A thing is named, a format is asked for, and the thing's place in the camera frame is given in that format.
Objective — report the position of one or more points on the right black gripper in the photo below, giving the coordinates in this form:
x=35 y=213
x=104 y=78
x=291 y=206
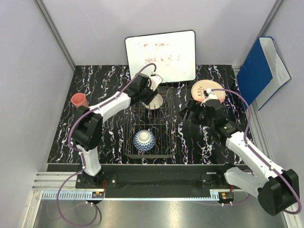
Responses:
x=194 y=106

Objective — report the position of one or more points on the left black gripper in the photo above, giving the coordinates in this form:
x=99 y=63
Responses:
x=152 y=94

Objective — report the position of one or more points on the red floral bowl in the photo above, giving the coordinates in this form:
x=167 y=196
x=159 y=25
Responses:
x=156 y=103

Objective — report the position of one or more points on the cream pink plate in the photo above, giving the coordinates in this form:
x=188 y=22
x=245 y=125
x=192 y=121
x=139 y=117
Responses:
x=197 y=90

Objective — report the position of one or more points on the blue white patterned bowl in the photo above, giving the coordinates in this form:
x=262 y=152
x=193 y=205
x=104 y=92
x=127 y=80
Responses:
x=144 y=141

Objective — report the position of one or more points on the pink plastic cup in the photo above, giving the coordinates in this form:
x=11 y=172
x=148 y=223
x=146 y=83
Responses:
x=79 y=99

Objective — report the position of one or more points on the clear drinking glass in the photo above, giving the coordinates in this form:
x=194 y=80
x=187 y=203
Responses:
x=70 y=121

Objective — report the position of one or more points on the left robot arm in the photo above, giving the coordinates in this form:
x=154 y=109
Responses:
x=86 y=132

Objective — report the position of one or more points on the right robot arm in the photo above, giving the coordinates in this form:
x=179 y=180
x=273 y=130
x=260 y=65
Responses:
x=275 y=188

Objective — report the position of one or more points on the white whiteboard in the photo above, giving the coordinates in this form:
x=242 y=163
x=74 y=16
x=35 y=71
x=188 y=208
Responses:
x=173 y=53

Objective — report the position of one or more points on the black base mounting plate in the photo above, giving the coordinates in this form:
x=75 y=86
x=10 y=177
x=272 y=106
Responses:
x=157 y=182

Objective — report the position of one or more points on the blue folder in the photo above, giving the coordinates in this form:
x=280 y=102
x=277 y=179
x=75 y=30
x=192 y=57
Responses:
x=262 y=73

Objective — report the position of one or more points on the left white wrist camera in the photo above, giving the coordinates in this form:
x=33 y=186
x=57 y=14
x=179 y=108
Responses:
x=156 y=80

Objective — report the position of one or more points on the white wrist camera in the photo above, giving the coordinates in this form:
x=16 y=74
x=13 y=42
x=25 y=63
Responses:
x=156 y=80
x=209 y=95

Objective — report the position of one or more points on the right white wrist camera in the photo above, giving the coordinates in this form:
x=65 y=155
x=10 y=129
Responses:
x=209 y=95

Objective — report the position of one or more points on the grey wire dish rack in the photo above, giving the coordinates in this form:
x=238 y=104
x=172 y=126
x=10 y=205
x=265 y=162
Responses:
x=159 y=122

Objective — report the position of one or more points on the white slotted cable duct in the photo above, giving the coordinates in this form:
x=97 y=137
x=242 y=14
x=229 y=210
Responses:
x=73 y=195

